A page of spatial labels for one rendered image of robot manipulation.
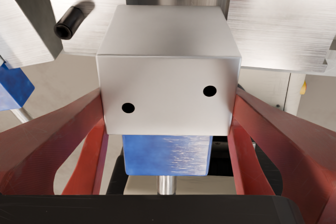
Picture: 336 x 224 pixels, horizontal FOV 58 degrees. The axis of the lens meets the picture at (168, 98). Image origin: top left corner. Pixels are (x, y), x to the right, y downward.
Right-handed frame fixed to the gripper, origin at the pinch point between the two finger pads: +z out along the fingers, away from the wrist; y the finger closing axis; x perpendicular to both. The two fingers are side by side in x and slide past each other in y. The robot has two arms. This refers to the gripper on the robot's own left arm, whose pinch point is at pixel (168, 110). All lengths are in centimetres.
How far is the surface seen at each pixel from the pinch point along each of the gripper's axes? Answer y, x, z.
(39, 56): 10.1, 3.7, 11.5
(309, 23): -7.1, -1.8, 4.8
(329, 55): -9.6, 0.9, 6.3
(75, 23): 4.8, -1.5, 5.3
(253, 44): -4.6, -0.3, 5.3
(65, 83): 49, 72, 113
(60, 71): 50, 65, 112
